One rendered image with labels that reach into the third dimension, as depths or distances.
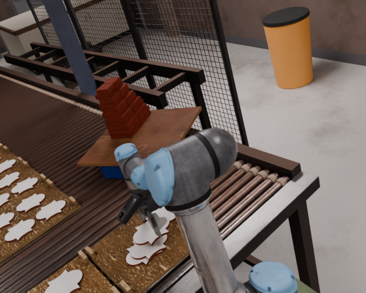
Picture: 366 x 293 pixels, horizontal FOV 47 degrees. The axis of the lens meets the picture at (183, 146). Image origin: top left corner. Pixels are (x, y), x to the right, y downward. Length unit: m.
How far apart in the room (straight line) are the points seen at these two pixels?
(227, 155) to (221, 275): 0.29
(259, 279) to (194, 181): 0.35
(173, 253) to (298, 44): 3.17
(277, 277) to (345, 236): 1.69
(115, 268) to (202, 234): 0.69
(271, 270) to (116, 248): 0.72
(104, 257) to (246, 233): 0.54
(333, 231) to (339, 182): 0.48
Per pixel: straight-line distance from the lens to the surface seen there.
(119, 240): 1.70
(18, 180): 2.47
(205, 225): 0.97
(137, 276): 1.54
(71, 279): 1.65
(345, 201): 3.04
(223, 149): 0.93
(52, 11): 3.07
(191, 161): 0.90
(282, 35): 4.32
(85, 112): 2.99
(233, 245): 1.54
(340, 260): 2.67
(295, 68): 4.46
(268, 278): 1.14
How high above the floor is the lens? 2.00
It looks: 30 degrees down
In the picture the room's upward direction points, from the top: 18 degrees counter-clockwise
